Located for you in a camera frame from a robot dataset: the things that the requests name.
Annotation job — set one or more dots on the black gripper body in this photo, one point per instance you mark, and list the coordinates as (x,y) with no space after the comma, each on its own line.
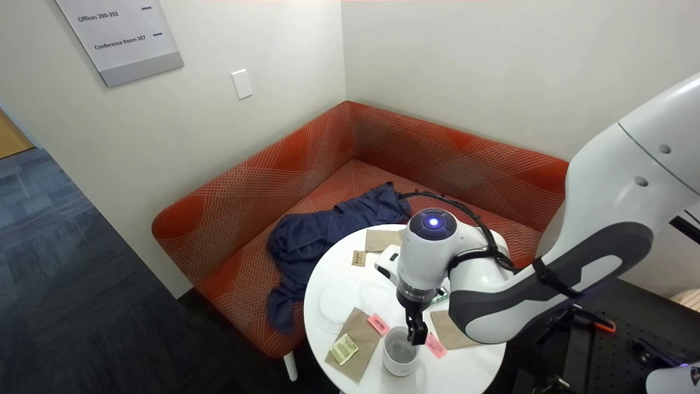
(414,303)

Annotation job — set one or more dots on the white mug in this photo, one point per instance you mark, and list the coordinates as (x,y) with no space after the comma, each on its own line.
(400,355)

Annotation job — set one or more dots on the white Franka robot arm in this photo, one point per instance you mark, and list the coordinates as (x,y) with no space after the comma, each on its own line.
(621,211)

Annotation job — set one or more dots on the pink packet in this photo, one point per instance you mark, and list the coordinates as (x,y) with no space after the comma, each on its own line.
(378,325)
(437,346)

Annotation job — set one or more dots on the round white table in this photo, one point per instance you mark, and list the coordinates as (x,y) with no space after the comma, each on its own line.
(468,372)

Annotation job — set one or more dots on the yellow packet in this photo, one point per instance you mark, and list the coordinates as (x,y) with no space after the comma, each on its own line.
(344,351)

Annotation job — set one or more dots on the small brown packet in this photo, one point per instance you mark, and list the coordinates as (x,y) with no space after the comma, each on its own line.
(358,258)

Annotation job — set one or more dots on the clear round lid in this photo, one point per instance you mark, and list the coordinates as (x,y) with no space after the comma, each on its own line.
(337,305)

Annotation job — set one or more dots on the dark blue cloth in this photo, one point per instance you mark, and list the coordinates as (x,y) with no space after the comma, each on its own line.
(321,237)

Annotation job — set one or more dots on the white sofa leg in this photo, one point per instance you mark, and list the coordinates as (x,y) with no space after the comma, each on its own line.
(293,365)

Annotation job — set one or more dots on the orange corner sofa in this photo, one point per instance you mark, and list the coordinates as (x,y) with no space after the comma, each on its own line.
(241,197)

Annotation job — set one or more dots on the black side table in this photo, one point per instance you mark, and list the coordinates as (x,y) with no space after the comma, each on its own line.
(627,357)

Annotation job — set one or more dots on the white rounded device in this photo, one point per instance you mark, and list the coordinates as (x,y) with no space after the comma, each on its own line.
(675,379)

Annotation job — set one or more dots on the wooden door panel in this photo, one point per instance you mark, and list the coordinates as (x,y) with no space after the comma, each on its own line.
(13,139)

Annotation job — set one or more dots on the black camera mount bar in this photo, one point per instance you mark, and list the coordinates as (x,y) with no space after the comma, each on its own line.
(689,224)

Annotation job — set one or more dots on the grey wall sign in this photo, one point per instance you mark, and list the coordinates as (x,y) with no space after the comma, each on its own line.
(122,35)

